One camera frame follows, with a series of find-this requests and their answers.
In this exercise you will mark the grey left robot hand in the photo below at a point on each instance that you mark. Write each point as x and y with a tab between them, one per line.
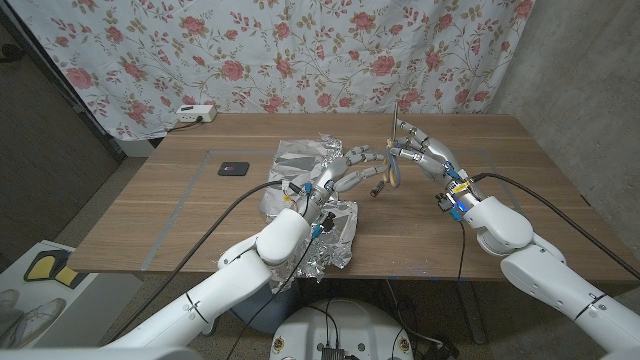
335	172

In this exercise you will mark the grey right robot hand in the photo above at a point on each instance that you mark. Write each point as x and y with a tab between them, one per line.
435	157

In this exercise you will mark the aluminum foil sheet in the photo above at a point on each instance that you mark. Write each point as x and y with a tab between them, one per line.
295	165

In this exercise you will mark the grey yellow scissors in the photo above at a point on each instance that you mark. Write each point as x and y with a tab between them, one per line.
395	125

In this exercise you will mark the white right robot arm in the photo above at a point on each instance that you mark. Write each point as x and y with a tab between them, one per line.
540	270

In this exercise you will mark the small dark battery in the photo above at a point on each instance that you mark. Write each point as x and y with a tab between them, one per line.
377	189

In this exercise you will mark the small black square device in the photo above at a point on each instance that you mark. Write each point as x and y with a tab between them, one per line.
233	168

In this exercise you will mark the floral backdrop cloth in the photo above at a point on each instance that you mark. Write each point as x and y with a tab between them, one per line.
300	50

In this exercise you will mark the grey stool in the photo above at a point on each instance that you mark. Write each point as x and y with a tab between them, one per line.
285	312

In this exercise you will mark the white power strip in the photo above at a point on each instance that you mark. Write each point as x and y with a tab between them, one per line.
196	113

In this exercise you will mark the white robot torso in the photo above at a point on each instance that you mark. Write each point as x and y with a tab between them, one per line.
350	325

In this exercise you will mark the grey table leg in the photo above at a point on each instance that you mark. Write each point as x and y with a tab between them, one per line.
472	310

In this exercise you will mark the white sneaker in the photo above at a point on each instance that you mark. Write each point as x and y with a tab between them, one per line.
40	320
7	297

